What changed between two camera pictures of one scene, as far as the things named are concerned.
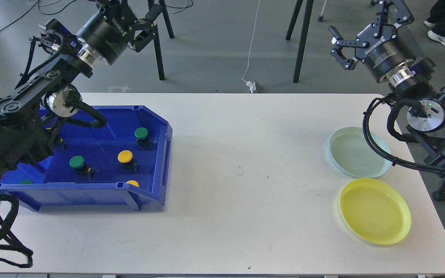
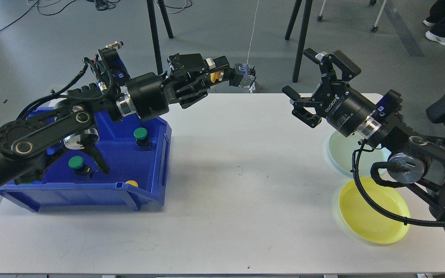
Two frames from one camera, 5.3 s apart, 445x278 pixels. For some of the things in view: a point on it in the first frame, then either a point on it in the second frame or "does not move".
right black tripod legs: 309,12 does not move
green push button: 141,134 does not move
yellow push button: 125,158 → 249,77
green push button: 83,171 does not move
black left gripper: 105,36 → 150,93
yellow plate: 375,211 does not move
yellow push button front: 133,182 does not move
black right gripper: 381,55 → 345,109
